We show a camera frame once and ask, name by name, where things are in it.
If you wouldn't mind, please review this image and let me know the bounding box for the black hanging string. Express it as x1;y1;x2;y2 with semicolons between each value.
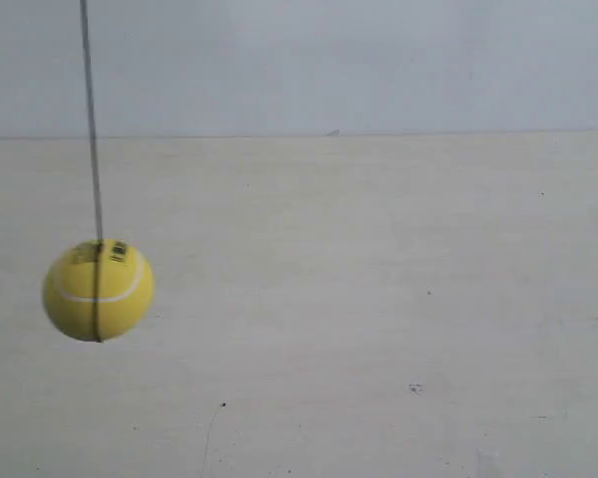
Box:
79;0;105;344

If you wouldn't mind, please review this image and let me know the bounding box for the yellow tennis ball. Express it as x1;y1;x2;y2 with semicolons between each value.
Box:
42;239;154;342

